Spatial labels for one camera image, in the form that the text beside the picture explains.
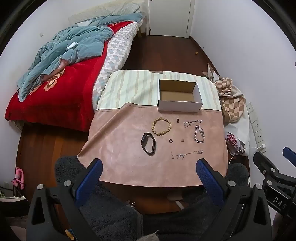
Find teal quilt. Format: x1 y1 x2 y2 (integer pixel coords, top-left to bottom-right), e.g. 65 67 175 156
17 13 144 101

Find grey checkered bedsheet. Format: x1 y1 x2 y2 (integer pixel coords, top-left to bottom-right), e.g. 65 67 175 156
92 22 142 109

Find white and green sneaker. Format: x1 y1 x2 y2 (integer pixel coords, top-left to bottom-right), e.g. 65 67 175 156
0 183 26 202

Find thick silver chain bracelet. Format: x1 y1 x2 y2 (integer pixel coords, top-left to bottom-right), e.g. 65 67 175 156
193 125 205 143

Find thin silver chain bracelet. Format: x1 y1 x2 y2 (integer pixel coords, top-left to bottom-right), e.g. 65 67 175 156
183 119 203 128

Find white red printed plastic bag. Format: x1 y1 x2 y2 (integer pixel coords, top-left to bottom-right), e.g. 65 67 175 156
225 132 245 156

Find pink and striped tablecloth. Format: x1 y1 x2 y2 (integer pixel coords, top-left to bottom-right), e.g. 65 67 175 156
77 69 228 187

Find brown checkered cloth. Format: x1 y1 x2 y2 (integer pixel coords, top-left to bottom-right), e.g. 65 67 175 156
211 77 251 156

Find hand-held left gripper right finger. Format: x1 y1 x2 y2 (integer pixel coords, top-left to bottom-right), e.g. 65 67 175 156
196 158 273 241

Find thin silver necklace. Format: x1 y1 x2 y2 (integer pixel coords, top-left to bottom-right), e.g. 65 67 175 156
171 149 204 160

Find wooden bead bracelet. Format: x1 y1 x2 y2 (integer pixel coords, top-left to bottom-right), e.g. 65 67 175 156
151 118 172 137

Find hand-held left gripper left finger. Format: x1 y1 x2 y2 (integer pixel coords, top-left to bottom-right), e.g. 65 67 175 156
27 158 104 241

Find cream pillow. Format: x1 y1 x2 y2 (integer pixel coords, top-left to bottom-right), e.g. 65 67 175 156
69 0 141 24

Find bed frame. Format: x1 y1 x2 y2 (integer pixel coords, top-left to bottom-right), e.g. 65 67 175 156
138 16 148 37

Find bed with red blanket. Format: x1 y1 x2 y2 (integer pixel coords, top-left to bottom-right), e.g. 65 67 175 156
5 21 137 132

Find white paper bag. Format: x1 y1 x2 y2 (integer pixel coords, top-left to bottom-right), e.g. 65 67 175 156
201 63 220 81

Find dark fuzzy pants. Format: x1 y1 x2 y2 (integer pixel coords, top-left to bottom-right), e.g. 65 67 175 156
54 156 251 241

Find pink slipper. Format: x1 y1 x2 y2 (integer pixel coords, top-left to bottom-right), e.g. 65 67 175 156
12 167 25 189

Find white wall sockets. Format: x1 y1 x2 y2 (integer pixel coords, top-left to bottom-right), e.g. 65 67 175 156
246 102 266 153

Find white cardboard box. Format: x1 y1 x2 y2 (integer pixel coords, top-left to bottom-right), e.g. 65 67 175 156
158 79 204 113

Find white charger cable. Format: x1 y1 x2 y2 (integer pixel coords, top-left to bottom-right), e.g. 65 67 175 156
228 144 266 165

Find white door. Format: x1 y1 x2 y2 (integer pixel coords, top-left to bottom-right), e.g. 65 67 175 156
149 0 192 37

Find black smartwatch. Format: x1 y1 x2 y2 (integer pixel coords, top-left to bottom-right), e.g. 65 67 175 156
141 133 156 156

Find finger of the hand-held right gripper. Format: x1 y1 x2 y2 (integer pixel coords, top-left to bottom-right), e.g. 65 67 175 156
253 152 281 180
282 146 296 168

